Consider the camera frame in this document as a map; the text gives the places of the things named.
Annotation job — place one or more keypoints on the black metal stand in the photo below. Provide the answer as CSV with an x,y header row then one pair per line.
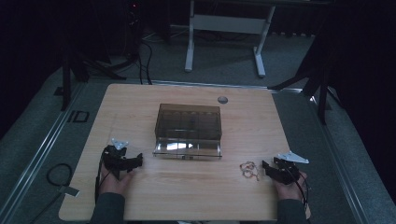
x,y
314,84
81,67

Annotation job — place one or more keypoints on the metal floor rail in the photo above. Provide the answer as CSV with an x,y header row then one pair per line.
x,y
40,149
339,155

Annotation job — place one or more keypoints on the brown transparent jewelry box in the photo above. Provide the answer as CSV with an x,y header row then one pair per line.
x,y
188,132

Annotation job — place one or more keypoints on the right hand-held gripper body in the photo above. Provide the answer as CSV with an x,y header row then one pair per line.
x,y
288,169

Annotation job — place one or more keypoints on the grey tape piece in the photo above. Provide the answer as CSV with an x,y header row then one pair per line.
x,y
69,190

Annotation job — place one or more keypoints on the dark device with red light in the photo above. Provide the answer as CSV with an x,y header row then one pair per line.
x,y
134,28

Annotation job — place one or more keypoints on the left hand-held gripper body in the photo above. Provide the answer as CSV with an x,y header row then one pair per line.
x,y
114,158

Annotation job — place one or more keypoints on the white desk frame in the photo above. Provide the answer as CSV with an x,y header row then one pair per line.
x,y
229,26

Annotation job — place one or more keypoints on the grey table grommet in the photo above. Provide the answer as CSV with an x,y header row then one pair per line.
x,y
222,100

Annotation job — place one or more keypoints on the person's right hand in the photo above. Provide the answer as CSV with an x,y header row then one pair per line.
x,y
289,189

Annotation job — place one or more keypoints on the person's left hand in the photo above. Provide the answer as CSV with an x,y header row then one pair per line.
x,y
115,183

